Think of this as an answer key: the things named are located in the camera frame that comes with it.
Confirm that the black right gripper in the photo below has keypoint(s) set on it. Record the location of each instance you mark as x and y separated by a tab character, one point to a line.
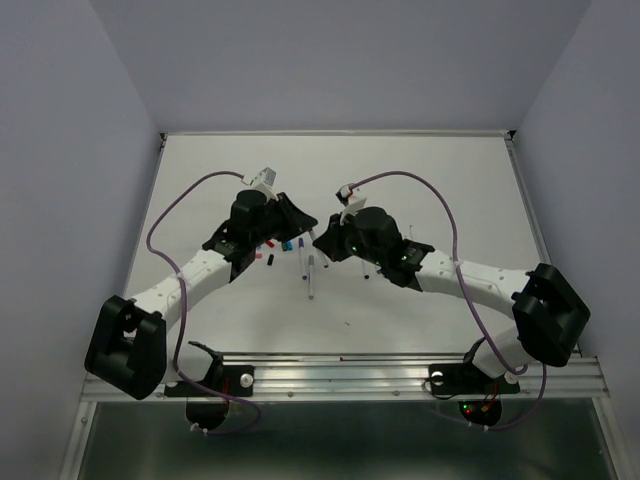
330	240

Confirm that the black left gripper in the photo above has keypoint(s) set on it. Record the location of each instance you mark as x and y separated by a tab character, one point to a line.
295	220

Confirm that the navy blue marker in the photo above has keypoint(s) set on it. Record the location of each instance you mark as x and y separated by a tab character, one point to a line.
302	258

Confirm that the grey marker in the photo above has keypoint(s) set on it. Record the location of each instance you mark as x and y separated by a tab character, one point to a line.
311	276

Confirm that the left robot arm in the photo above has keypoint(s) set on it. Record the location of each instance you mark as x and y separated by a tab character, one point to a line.
129	347

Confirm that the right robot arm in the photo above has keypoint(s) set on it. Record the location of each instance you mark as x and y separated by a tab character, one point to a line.
548	313

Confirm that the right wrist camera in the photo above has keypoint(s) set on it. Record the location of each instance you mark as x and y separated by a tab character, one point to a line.
352	200

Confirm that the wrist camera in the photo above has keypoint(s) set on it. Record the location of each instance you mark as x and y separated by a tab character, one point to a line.
352	200
263	182

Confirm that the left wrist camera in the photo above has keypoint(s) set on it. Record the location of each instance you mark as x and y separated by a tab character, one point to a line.
263	182

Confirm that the aluminium front rail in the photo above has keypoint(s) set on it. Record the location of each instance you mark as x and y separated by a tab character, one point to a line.
316	378

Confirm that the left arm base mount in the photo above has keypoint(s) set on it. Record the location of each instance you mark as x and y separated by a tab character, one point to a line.
231	384

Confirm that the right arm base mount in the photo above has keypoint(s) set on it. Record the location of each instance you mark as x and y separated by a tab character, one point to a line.
448	381

